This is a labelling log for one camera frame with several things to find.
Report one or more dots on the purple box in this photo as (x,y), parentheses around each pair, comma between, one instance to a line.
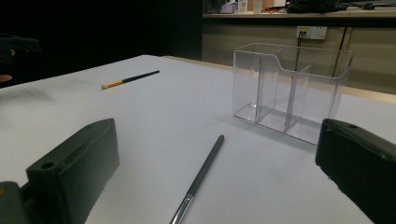
(228,8)

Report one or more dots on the black curtain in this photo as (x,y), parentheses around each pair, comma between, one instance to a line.
(93,28)

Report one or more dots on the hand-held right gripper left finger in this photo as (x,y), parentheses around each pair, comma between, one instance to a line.
(74,168)

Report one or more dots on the black bag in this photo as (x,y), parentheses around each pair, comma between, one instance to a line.
(311,6)

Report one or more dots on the white wall socket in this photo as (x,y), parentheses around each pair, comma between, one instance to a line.
(314,32)

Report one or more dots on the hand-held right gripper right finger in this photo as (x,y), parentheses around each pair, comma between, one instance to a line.
(361,161)

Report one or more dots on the clear acrylic organizer box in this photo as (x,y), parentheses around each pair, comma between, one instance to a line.
(274,93)

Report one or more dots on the white carton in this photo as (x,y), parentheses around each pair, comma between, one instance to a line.
(242,5)

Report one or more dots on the long counter shelf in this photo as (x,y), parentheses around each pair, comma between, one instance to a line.
(280,15)

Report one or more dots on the orange-tipped black makeup brush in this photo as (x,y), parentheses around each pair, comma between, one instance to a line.
(137,77)

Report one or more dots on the white table cover sheet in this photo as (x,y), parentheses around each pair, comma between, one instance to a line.
(155,124)

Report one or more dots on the white cup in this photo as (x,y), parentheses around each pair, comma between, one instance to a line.
(257,6)

